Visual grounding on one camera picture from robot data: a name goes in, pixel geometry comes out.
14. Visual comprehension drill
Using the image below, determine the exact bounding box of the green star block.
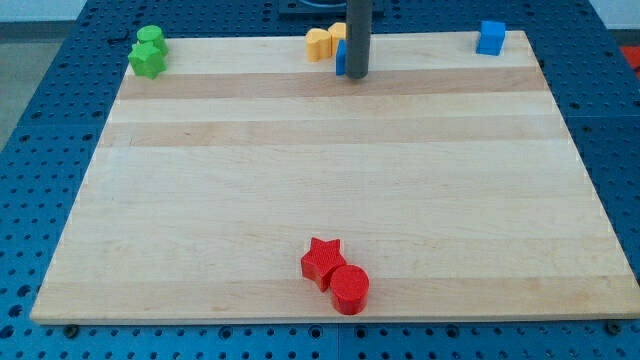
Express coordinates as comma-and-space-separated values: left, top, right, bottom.
128, 42, 166, 79

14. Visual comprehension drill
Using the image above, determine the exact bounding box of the wooden board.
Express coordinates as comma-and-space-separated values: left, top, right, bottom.
31, 31, 639, 325

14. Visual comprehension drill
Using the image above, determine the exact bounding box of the yellow hexagon block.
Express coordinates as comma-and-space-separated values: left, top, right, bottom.
327, 22, 347, 57

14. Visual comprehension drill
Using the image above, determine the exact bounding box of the green cylinder block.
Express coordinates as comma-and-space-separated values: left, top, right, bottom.
136, 25, 168, 56

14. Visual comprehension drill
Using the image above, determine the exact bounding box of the red star block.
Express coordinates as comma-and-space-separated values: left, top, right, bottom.
300, 237, 347, 292

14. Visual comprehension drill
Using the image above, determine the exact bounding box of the red cylinder block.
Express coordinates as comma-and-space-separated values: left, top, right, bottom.
330, 265, 370, 315

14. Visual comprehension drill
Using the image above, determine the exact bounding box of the yellow heart block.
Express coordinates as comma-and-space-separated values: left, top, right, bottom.
305, 28, 332, 62

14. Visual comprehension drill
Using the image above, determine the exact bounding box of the blue cube block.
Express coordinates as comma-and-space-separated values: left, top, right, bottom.
476, 20, 506, 56

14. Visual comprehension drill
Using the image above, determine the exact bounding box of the blue triangle block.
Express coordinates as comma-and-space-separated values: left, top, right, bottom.
335, 39, 346, 76

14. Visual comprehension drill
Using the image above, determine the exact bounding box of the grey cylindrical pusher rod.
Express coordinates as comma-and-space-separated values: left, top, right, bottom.
345, 0, 373, 80

